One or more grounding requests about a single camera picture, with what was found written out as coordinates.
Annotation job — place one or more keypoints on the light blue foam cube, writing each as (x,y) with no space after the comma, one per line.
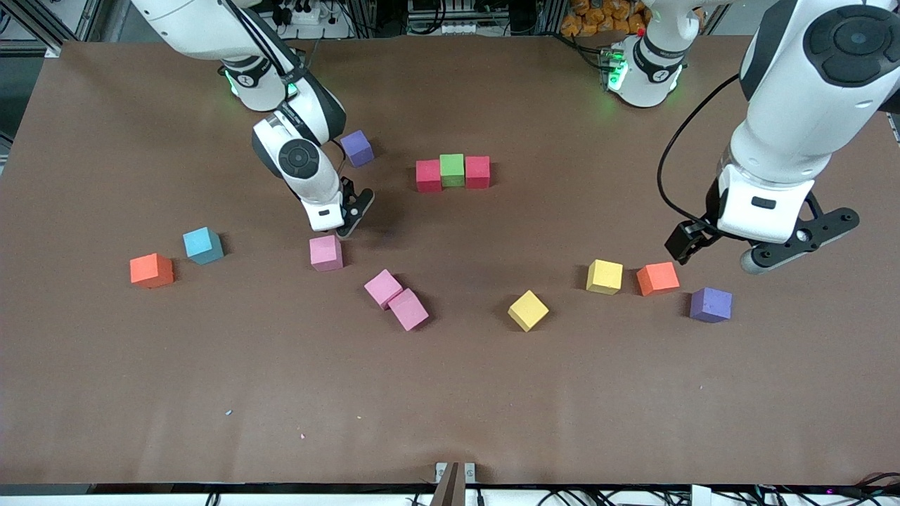
(202,244)

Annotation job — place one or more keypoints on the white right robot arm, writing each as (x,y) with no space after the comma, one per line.
(197,21)

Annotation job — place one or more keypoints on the orange foam cube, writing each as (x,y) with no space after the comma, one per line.
(151,270)
(658,278)

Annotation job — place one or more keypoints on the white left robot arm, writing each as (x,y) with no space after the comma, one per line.
(794,112)

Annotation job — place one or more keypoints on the metal mount bracket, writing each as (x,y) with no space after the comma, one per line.
(450,488)

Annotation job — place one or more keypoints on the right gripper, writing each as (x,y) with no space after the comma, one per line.
(347,187)

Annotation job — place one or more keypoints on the aluminium table edge rail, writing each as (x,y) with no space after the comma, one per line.
(893,130)

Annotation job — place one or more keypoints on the brown table cover sheet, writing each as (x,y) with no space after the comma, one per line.
(450,379)

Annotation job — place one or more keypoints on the red foam cube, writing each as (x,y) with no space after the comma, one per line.
(477,172)
(428,176)

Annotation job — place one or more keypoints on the pink foam cube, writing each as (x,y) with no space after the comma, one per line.
(383,288)
(408,310)
(325,253)

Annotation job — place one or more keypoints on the white power strip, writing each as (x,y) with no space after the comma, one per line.
(306,14)
(453,28)

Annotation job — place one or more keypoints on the aluminium frame strut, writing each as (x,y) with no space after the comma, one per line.
(31,20)
(872,21)

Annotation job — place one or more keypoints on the green foam cube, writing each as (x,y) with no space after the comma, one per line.
(452,169)

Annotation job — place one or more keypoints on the purple foam cube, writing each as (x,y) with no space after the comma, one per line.
(711,304)
(357,147)

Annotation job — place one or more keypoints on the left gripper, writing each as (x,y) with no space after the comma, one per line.
(709,208)

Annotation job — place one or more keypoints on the yellow foam cube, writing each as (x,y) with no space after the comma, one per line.
(605,276)
(528,310)

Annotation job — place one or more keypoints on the orange plastic pile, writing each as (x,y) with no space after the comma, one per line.
(580,21)

